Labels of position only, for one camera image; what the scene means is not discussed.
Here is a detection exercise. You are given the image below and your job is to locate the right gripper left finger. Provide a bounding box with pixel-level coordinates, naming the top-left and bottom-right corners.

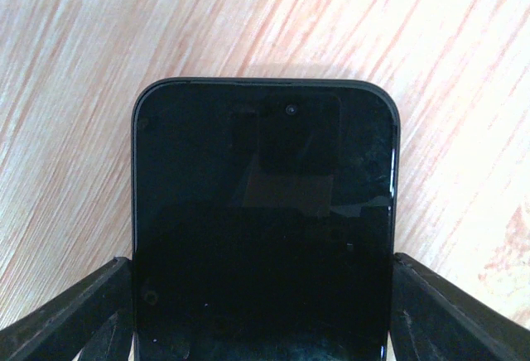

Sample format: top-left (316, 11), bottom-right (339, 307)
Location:
top-left (1, 257), bottom-right (133, 360)

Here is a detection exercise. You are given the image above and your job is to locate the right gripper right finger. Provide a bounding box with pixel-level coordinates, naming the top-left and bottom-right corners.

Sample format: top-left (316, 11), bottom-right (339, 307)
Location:
top-left (391, 253), bottom-right (529, 360)

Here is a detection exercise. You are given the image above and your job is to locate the black phone screen up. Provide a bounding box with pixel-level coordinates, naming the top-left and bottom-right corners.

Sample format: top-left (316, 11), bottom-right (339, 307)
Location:
top-left (132, 78), bottom-right (400, 360)

